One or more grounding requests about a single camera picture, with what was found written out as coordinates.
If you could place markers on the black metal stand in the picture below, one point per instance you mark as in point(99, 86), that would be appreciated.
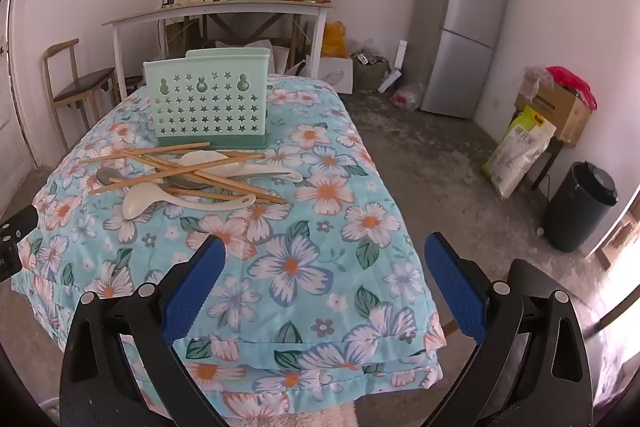
point(542, 169)

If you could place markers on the grey green sack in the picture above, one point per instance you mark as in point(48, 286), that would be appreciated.
point(370, 74)

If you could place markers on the white door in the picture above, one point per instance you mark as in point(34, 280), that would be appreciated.
point(10, 107)

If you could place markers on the brown cardboard carton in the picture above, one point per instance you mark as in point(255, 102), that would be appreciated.
point(187, 36)

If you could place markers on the red plastic bag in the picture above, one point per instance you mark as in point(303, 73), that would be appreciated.
point(570, 82)

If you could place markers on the wooden chair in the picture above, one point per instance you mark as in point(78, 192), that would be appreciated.
point(82, 84)

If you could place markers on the pile of chopsticks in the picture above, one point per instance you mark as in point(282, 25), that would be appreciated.
point(150, 151)

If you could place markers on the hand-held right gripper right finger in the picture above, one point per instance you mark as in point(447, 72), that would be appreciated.
point(455, 292)

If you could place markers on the black trash bin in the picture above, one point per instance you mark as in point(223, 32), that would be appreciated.
point(575, 207)

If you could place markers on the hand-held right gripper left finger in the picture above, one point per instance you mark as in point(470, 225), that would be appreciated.
point(197, 292)

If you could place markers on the floral light blue blanket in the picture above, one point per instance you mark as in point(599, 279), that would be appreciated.
point(300, 267)

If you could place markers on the silver refrigerator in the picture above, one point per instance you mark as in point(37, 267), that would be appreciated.
point(460, 22)

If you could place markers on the yellow plastic bag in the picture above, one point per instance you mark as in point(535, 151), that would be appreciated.
point(334, 39)

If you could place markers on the brown cardboard box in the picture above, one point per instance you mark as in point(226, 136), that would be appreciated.
point(555, 107)

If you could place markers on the white carton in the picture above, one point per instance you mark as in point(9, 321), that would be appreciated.
point(400, 52)

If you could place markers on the white sack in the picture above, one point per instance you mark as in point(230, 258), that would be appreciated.
point(250, 54)

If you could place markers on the long white table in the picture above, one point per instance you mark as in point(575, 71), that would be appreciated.
point(225, 8)

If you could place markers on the white foam box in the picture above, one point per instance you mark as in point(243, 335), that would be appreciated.
point(337, 74)

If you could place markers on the yellow green rice bag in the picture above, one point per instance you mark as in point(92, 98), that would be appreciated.
point(520, 152)

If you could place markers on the pink plastic bag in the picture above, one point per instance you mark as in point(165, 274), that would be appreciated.
point(407, 97)

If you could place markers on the mint green utensil holder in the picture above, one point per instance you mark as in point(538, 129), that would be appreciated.
point(210, 107)

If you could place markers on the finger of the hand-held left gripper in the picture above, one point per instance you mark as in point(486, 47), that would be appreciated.
point(20, 222)

